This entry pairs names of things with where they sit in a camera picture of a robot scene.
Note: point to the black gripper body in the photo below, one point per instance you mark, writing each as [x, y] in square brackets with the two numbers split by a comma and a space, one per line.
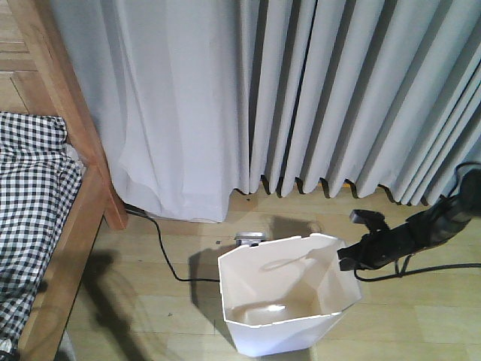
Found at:
[381, 245]

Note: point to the black white checkered blanket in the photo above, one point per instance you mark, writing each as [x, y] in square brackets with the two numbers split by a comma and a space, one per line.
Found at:
[40, 177]

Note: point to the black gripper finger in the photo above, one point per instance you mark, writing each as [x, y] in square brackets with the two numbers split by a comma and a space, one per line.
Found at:
[347, 265]
[353, 252]

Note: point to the wooden bed frame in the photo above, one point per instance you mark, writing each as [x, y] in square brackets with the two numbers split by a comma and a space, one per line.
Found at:
[37, 78]

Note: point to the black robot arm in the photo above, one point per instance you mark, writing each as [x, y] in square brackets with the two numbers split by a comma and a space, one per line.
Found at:
[422, 231]

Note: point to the white plastic trash bin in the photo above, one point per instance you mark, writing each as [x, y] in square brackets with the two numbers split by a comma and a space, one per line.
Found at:
[284, 295]

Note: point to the grey pleated curtain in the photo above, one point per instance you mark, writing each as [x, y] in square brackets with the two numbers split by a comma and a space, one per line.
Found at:
[196, 99]

